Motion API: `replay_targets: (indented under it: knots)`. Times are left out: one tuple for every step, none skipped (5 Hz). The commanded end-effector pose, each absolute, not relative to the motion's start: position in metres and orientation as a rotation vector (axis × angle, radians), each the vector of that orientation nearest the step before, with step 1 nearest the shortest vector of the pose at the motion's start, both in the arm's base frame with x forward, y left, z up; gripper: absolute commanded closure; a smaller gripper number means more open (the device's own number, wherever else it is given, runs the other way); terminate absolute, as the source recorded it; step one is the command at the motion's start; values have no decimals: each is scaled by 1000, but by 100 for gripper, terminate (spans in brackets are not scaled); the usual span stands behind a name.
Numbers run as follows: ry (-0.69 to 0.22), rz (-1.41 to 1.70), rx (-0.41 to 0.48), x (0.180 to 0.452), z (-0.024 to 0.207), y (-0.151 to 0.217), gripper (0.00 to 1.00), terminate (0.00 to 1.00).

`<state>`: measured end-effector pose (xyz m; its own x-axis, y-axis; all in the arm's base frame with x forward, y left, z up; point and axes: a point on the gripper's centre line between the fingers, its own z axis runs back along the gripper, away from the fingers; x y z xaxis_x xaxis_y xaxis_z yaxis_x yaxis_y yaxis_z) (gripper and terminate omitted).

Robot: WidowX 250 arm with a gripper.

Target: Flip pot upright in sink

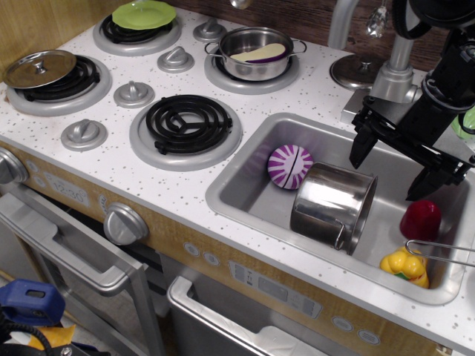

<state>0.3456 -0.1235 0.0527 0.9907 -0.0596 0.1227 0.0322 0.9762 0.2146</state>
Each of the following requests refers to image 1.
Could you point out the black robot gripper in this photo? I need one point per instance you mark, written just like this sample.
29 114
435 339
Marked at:
414 129

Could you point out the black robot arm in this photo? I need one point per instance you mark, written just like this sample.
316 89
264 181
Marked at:
415 18

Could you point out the steel pot lying in sink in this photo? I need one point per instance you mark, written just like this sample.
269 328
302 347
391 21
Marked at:
332 206

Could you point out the steel pot lid by faucet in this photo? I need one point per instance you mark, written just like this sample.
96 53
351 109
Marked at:
355 72

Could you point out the steel pot on burner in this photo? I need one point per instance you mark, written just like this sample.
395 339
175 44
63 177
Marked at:
245 39

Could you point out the red toy pepper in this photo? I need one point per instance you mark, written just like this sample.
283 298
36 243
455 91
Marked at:
421 221

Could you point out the silver toy faucet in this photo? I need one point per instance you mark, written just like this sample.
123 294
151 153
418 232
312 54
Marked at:
394 81

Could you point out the green toy vegetable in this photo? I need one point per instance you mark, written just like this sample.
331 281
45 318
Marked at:
467 131

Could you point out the yellow toy bell pepper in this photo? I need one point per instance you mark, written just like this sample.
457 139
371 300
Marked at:
407 266

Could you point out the purple white striped ball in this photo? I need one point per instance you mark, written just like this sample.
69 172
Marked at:
288 165

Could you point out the clear crystal pendant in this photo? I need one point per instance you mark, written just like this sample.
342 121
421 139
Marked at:
377 21

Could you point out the toy eggplant slice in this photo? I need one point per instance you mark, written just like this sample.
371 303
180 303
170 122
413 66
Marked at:
268 53

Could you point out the hanging metal spoon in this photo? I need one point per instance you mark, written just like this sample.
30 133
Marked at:
241 4

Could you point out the black front right burner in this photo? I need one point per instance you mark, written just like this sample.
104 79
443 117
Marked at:
187 124

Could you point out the silver stove knob back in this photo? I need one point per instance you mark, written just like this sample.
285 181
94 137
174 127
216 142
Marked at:
209 31

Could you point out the silver stove knob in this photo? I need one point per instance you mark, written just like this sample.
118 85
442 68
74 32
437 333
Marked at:
134 95
209 31
84 135
177 60

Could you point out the silver stove knob upper middle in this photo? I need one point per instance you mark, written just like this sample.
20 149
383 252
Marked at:
177 60

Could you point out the grey dishwasher door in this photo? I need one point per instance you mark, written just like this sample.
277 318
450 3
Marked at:
212 319

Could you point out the silver stove knob centre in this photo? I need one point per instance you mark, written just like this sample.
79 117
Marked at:
134 95

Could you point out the silver oven knob right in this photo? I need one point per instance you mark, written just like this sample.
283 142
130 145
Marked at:
123 225

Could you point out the silver oven knob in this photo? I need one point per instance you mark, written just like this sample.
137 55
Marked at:
123 225
12 169

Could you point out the green plastic plate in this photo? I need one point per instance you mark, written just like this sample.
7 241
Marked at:
144 15

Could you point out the black back left burner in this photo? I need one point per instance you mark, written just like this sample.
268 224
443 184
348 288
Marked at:
120 35

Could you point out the silver stove knob front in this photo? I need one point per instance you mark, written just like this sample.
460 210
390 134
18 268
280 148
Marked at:
84 135

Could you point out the grey oven door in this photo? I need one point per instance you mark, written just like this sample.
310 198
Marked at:
105 290

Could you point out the black front left burner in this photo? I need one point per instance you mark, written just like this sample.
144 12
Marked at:
84 76

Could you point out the steel lid on left burner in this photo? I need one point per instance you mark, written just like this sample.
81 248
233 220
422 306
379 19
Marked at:
39 69

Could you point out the silver oven knob left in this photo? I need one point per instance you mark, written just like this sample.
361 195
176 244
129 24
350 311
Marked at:
12 169

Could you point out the blue clamp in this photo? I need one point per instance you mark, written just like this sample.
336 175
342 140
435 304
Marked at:
32 303

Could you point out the metal wire handle utensil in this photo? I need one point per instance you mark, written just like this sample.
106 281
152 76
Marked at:
439 252

